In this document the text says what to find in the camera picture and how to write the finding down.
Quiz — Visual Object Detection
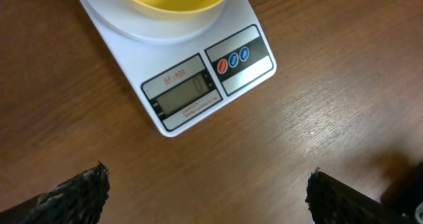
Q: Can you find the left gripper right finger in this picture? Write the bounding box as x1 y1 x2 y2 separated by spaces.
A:
305 169 415 224

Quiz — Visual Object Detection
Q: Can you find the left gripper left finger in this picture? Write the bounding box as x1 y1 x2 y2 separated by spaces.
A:
1 163 110 224

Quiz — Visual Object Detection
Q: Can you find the white digital kitchen scale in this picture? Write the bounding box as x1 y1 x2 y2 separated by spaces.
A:
80 0 277 137

